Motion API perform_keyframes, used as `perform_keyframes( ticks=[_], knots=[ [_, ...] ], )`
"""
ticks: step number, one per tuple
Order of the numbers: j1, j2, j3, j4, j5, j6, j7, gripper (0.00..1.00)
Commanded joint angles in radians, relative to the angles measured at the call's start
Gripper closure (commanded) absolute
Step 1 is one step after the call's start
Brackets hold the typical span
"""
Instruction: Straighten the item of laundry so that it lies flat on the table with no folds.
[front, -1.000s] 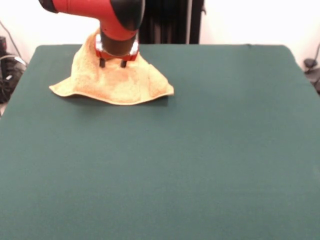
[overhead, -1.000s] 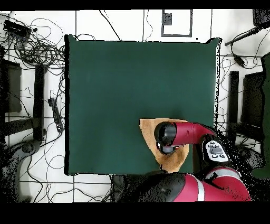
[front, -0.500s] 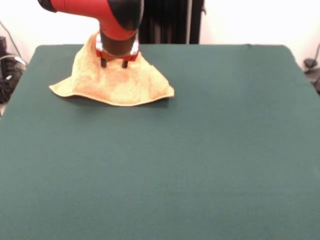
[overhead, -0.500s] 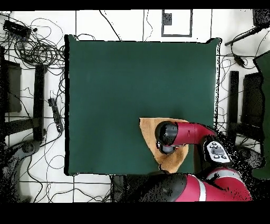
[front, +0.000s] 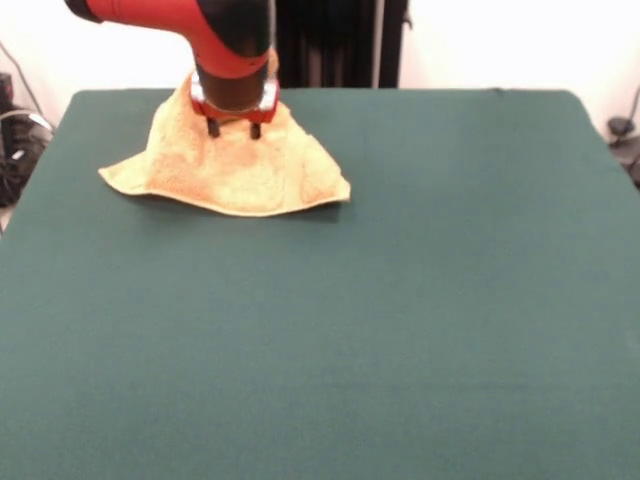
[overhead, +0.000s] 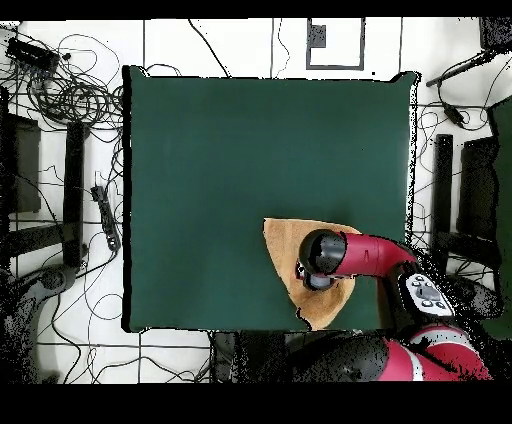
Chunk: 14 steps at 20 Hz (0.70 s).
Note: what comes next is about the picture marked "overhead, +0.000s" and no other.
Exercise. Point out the grey square frame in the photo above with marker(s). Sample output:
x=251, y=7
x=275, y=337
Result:
x=308, y=56

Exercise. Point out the black flat box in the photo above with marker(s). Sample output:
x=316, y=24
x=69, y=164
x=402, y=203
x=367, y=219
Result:
x=476, y=188
x=24, y=168

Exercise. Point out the black power adapter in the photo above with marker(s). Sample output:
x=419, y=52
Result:
x=454, y=115

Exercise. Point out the orange terry towel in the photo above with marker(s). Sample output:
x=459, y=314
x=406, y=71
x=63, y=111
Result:
x=284, y=248

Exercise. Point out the black speckled box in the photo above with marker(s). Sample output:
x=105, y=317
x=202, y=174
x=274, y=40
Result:
x=496, y=34

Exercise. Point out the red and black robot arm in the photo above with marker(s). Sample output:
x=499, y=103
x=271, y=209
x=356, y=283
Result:
x=372, y=256

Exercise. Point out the black tripod rod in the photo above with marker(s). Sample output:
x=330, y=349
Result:
x=460, y=68

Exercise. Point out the dark green table cloth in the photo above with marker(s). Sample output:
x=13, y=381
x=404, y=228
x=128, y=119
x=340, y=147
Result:
x=180, y=140

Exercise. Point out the small black power strip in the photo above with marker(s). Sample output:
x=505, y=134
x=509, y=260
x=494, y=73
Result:
x=106, y=216

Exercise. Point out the black chair base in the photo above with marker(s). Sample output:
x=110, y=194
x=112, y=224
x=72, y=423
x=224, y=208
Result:
x=476, y=296
x=54, y=280

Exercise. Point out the long black bar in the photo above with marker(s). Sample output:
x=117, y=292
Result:
x=74, y=192
x=443, y=180

